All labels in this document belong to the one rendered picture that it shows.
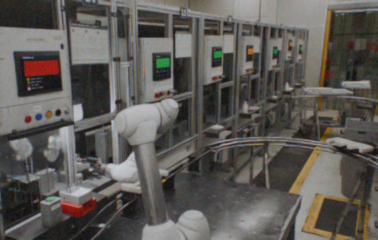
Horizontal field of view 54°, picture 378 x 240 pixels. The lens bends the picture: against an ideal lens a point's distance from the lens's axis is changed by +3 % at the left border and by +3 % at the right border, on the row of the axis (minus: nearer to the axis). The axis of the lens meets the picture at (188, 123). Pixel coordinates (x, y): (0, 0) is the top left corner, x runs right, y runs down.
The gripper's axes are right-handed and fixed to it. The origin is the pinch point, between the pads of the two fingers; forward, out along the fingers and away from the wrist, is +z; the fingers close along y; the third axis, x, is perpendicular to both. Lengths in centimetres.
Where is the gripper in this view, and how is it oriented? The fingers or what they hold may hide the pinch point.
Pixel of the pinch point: (82, 165)
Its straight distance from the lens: 240.4
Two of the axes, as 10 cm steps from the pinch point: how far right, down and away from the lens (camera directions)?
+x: -4.5, 2.0, -8.7
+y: 0.1, -9.7, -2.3
